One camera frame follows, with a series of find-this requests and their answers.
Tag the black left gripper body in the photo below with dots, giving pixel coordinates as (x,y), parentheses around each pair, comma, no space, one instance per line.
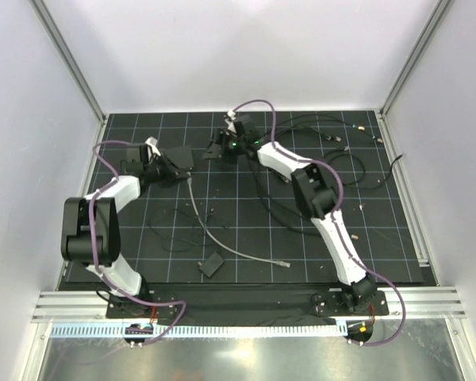
(161,171)

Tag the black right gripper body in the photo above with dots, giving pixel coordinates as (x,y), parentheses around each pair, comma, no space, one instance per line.
(232,146)

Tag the black network switch box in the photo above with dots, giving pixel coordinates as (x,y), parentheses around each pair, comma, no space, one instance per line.
(179,157)

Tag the black ethernet cable pulled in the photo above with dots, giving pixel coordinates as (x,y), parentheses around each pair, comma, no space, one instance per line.
(307,129)

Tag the thick black cable lifted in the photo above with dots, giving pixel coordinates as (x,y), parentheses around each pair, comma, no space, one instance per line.
(314,120)

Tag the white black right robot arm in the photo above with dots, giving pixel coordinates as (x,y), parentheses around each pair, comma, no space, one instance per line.
(315,199)

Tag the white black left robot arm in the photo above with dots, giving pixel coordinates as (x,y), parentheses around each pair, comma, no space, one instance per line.
(90,230)

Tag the black grid mat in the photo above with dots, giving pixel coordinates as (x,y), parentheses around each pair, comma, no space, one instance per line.
(248,214)

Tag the small black adapter box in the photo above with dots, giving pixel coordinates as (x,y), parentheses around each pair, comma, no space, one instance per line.
(209,266)

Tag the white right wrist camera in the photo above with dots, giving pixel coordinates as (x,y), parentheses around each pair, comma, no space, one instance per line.
(230,120)

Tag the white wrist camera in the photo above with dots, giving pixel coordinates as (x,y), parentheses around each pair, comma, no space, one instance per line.
(230,120)
(153,150)

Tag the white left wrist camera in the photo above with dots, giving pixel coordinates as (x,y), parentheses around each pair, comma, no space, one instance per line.
(153,150)

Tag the white slotted cable duct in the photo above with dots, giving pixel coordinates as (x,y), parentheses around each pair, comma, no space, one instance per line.
(130,330)

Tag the left aluminium corner post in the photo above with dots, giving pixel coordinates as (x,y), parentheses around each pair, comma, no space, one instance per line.
(61,46)

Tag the aluminium corner post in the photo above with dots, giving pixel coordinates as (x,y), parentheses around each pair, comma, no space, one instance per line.
(427,33)
(61,46)

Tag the right aluminium corner post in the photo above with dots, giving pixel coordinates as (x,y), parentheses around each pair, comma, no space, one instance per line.
(427,33)

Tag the aluminium front frame rail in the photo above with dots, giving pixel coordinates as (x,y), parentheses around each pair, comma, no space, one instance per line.
(408,302)

